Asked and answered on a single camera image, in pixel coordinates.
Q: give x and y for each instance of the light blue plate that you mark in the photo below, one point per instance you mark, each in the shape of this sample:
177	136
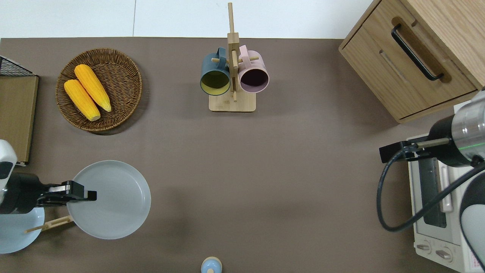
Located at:
19	235

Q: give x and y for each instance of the pink mug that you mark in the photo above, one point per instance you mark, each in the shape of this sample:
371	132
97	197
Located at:
254	77

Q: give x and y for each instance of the white toaster oven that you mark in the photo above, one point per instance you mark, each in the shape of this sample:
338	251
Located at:
435	227

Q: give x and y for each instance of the wooden plate rack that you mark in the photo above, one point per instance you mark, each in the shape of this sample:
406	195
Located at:
53	223

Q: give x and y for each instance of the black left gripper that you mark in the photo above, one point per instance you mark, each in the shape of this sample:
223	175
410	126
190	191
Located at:
19	193

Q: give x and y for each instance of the dark teal mug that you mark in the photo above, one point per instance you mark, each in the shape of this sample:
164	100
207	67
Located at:
214	81

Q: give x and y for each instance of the oven control knob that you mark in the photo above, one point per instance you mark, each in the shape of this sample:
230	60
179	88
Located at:
423	248
444	254

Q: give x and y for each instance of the round wicker basket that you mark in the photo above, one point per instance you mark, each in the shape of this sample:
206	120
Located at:
117	102

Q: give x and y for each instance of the gray plate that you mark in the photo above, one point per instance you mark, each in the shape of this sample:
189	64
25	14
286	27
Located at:
113	201

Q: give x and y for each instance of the yellow corn cob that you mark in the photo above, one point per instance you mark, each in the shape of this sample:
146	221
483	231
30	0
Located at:
93	87
81	100

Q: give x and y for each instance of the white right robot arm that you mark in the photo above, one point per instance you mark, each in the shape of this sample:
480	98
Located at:
471	132

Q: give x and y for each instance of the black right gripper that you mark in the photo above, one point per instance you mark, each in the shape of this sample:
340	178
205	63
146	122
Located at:
447	151

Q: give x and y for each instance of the brown table mat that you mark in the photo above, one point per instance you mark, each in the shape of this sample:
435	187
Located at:
242	170

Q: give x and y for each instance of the wooden mug stand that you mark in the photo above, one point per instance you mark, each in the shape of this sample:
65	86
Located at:
232	102

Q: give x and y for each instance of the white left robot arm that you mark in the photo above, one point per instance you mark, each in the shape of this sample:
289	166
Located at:
7	159

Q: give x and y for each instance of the light wooden drawer cabinet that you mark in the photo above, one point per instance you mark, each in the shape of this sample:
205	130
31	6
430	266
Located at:
428	49

